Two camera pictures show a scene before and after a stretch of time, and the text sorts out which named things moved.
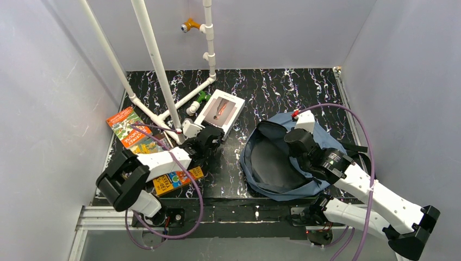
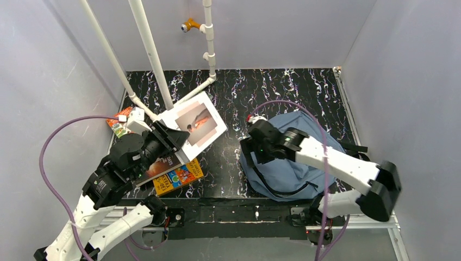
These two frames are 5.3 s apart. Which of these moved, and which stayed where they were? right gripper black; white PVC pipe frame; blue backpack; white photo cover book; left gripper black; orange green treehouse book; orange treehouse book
Moved: left gripper black; right gripper black; white photo cover book
Stayed: blue backpack; orange green treehouse book; orange treehouse book; white PVC pipe frame
